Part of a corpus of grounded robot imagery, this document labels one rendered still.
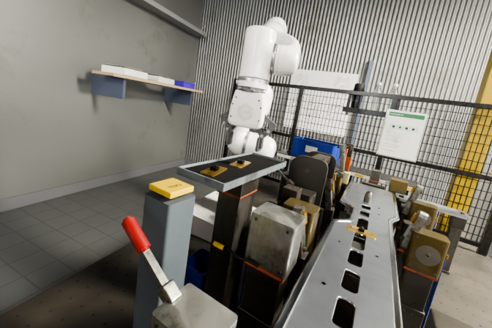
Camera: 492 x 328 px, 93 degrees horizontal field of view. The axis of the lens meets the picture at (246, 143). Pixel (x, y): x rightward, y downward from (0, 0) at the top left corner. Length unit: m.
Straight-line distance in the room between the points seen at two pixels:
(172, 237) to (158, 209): 0.06
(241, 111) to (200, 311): 0.46
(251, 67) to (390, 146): 1.35
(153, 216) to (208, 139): 3.98
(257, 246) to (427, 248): 0.54
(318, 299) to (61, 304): 0.71
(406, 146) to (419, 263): 1.02
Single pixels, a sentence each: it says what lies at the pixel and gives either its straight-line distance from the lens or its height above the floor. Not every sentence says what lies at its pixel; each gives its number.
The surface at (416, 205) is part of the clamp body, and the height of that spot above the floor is 1.04.
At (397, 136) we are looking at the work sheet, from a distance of 1.82.
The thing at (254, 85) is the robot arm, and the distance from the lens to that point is 0.63.
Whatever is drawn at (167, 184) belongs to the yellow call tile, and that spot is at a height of 1.16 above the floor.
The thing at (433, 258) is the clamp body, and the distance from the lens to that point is 0.93.
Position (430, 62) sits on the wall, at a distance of 3.90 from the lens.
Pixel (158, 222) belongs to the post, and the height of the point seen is 1.10.
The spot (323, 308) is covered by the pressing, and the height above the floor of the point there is 1.00.
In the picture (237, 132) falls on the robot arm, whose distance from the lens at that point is 1.07.
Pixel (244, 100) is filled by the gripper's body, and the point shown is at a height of 1.34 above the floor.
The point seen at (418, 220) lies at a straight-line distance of 0.90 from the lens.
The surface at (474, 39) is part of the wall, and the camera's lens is 4.07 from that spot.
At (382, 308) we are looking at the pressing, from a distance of 0.60.
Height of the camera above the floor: 1.33
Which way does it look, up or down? 9 degrees down
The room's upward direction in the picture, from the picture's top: 9 degrees clockwise
